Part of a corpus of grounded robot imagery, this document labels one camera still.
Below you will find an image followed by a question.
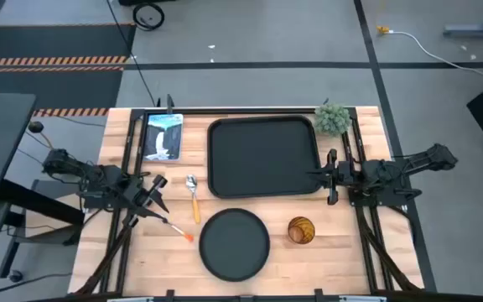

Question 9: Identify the black metal table frame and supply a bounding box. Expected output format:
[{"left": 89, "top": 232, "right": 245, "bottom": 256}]
[{"left": 73, "top": 106, "right": 435, "bottom": 302}]

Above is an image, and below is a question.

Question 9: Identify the grey metal table leg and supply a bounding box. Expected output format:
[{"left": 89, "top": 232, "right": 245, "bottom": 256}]
[{"left": 442, "top": 0, "right": 483, "bottom": 40}]

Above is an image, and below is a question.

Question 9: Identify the black hazard-striped floor mat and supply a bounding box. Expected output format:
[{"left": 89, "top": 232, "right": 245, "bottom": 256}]
[{"left": 0, "top": 22, "right": 138, "bottom": 118}]

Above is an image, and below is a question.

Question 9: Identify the coiled black cable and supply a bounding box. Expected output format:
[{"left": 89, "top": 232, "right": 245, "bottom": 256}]
[{"left": 132, "top": 1, "right": 166, "bottom": 32}]

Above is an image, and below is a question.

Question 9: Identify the small green artificial plant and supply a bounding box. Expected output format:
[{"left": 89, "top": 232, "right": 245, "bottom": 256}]
[{"left": 313, "top": 102, "right": 353, "bottom": 138}]

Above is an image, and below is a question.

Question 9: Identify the orange-handled metal fork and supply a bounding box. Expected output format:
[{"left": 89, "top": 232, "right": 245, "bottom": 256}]
[{"left": 162, "top": 217, "right": 195, "bottom": 243}]

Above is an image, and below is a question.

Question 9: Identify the black round plate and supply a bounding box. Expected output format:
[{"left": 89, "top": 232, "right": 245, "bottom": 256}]
[{"left": 198, "top": 207, "right": 272, "bottom": 283}]

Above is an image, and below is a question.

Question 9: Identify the long black floor cable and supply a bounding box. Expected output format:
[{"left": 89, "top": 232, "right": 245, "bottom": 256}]
[{"left": 106, "top": 0, "right": 158, "bottom": 107}]

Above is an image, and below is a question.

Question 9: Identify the black desk leg stand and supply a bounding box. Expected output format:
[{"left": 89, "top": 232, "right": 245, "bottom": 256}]
[{"left": 0, "top": 179, "right": 86, "bottom": 291}]

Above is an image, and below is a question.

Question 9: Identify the thin black floor cable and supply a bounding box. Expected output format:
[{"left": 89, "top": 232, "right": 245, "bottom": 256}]
[{"left": 0, "top": 272, "right": 73, "bottom": 299}]

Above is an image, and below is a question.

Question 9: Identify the orange-handled metal spoon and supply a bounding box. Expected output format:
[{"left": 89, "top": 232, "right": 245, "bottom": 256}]
[{"left": 184, "top": 174, "right": 202, "bottom": 225}]

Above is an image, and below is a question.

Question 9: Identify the white cable with yellow plug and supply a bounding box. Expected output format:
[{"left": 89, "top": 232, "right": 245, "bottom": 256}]
[{"left": 376, "top": 25, "right": 483, "bottom": 87}]

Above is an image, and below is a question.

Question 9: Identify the amber glass cup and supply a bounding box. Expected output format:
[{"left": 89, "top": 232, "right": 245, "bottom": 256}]
[{"left": 287, "top": 216, "right": 316, "bottom": 246}]

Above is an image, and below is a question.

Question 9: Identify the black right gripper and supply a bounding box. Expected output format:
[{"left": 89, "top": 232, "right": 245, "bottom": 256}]
[{"left": 306, "top": 148, "right": 357, "bottom": 206}]

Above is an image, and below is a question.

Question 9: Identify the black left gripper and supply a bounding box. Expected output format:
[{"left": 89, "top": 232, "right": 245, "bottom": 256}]
[{"left": 122, "top": 174, "right": 170, "bottom": 228}]

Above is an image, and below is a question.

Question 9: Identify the black rectangular tray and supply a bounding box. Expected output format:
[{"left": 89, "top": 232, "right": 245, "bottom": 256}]
[{"left": 206, "top": 114, "right": 324, "bottom": 200}]

